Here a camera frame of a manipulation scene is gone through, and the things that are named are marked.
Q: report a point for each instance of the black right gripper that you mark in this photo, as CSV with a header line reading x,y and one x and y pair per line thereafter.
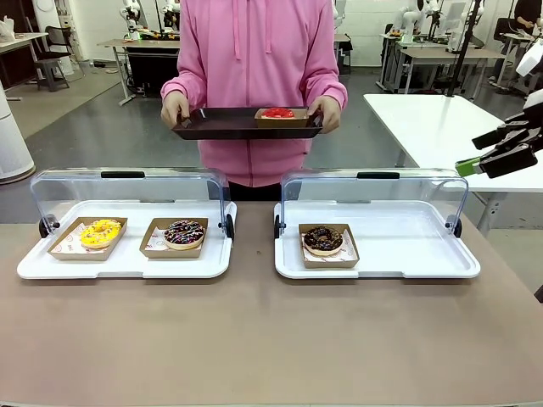
x,y
517,152

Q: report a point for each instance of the cardboard donut box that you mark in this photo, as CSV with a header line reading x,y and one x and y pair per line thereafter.
x,y
326,263
68,254
280,123
191,253

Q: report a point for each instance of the red glazed donut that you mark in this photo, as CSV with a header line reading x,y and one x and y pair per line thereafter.
x,y
278,113

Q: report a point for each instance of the dark brown serving tray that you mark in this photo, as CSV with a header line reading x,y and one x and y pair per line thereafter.
x,y
225,125

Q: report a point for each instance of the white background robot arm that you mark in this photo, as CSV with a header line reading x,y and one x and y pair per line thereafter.
x,y
409,19
131,19

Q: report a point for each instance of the person's left forearm pink sleeve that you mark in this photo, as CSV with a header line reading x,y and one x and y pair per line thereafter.
x,y
331,82

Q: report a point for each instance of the person's right forearm pink sleeve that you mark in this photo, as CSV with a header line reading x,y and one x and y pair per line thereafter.
x,y
182,82

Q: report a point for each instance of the background person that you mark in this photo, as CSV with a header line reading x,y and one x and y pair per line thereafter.
x,y
528,10

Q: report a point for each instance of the dark chocolate sprinkled donut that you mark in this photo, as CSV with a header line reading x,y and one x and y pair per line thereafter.
x,y
311,241

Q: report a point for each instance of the person in pink hoodie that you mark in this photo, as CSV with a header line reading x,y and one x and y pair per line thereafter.
x,y
259,63

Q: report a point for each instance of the chocolate donut with pink drizzle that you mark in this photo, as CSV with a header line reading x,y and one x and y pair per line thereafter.
x,y
186,235

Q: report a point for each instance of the yellow sprinkled donut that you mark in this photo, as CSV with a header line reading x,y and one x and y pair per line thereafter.
x,y
91,239

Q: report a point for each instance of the person's left hand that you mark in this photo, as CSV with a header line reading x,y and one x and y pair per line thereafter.
x,y
331,116

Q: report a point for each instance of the person's right hand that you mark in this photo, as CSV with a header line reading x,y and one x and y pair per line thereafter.
x,y
174,112

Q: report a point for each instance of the black stand pole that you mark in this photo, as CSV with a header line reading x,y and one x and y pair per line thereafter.
x,y
462,51

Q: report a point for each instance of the clear display case lid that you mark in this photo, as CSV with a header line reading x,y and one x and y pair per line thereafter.
x,y
382,186
127,186

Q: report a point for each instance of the grey work desk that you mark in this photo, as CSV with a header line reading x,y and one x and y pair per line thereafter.
x,y
441,55

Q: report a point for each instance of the white display case base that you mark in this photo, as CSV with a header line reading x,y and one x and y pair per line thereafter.
x,y
127,267
403,254

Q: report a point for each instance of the white printed paper liner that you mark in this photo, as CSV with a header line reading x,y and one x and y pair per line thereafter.
x,y
155,241
70,246
348,246

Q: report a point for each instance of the black cabinet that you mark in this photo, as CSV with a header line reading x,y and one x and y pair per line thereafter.
x,y
148,68

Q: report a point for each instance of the grey table with white legs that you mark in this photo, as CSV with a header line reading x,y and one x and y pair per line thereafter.
x,y
127,43

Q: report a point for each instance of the black office chair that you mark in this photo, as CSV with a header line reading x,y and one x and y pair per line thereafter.
x,y
53,59

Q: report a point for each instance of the white cylindrical appliance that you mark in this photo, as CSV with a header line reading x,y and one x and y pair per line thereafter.
x,y
12,140

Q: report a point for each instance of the wooden top desk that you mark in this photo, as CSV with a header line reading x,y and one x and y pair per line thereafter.
x,y
21,42

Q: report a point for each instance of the white bag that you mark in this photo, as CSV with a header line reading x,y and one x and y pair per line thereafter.
x,y
6,29

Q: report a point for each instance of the grey desk with black frame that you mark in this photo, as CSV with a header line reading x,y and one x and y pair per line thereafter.
x,y
511,40

